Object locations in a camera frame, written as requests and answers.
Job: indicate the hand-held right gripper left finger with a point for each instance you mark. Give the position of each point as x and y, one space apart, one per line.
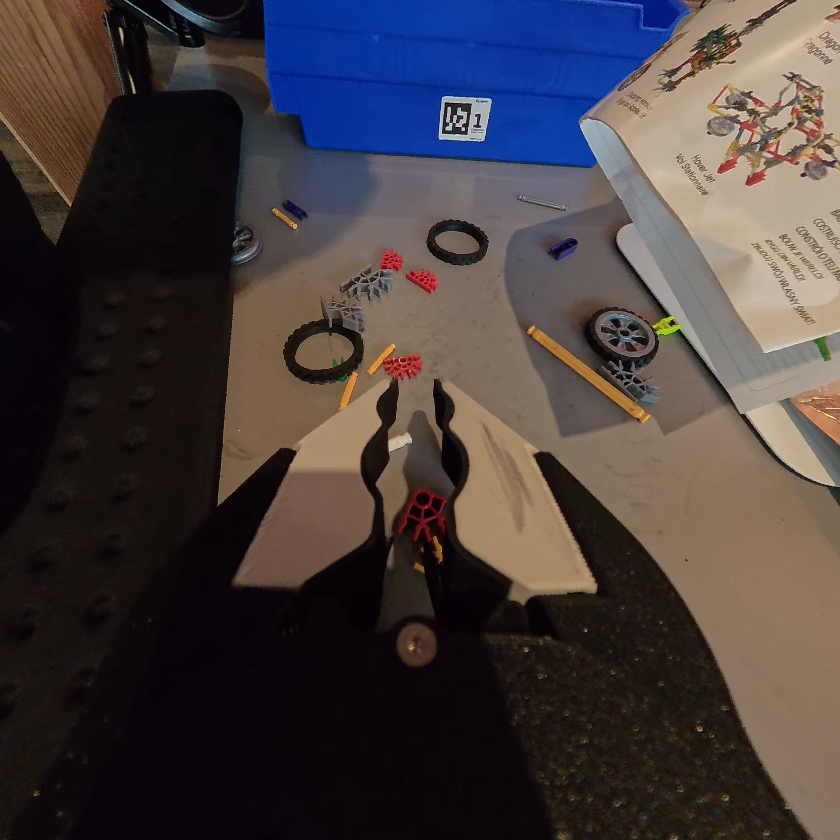
315 512

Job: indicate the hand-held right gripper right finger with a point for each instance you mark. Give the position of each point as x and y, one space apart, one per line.
518 525

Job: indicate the blue plastic bin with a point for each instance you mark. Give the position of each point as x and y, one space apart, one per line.
367 79

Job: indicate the red fan connector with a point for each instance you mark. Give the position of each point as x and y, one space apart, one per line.
422 281
423 515
402 367
392 260

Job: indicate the short white toy rod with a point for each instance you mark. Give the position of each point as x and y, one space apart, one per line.
400 442

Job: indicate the short yellow toy rod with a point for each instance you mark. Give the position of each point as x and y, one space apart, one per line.
285 219
348 390
380 359

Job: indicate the small green toy piece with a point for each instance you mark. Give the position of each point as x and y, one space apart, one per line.
340 367

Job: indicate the black toy tyre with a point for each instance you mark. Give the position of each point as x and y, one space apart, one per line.
433 244
292 354

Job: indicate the long yellow toy rod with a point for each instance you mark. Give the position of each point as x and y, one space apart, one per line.
584 371

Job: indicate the grey snowflake connector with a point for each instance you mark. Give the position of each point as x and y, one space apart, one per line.
342 313
367 282
633 384

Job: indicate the grey toy wheel with tyre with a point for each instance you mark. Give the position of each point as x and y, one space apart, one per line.
594 341

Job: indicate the lime green toy piece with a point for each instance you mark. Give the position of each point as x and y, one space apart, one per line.
668 325

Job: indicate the grey spoked toy wheel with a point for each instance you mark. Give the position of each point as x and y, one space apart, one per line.
246 246

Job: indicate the purple clip connector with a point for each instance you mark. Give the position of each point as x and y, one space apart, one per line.
563 249
295 210

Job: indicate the white document stand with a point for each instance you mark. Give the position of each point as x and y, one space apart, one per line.
787 446

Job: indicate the shiny plastic bag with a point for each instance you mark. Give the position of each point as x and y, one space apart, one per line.
820 413

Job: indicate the thin grey toy rod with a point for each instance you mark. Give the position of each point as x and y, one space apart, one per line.
542 203

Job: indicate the toy model instruction sheet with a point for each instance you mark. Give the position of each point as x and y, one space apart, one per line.
754 216

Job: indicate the wooden side panel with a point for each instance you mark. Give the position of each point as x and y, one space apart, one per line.
52 79

